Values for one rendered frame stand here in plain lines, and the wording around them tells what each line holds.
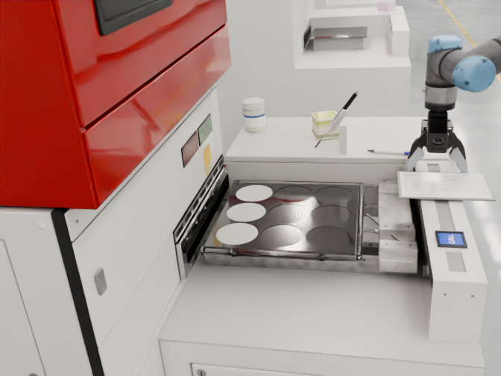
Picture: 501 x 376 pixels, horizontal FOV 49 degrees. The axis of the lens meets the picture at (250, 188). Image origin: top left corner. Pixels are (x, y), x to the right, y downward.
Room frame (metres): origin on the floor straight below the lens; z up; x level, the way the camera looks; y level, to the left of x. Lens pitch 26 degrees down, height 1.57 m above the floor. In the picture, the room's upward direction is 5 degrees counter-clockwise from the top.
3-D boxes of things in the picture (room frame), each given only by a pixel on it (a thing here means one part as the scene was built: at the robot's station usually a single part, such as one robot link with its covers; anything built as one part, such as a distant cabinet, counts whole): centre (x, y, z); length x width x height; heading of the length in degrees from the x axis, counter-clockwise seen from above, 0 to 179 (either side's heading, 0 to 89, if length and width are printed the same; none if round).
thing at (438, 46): (1.26, -0.48, 1.24); 0.09 x 0.08 x 0.11; 9
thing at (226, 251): (1.04, -0.05, 0.90); 0.37 x 0.01 x 0.01; 77
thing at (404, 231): (1.09, -0.33, 0.89); 0.08 x 0.03 x 0.03; 77
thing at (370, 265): (1.08, -0.12, 0.84); 0.50 x 0.02 x 0.03; 77
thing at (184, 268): (1.25, 0.12, 0.89); 0.44 x 0.02 x 0.10; 167
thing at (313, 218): (1.21, -0.09, 0.90); 0.34 x 0.34 x 0.01; 77
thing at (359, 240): (1.17, -0.27, 0.90); 0.38 x 0.01 x 0.01; 167
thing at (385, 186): (1.33, -0.39, 0.89); 0.08 x 0.03 x 0.03; 77
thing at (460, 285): (1.07, -0.43, 0.89); 0.55 x 0.09 x 0.14; 167
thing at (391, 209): (1.17, -0.35, 0.87); 0.36 x 0.08 x 0.03; 167
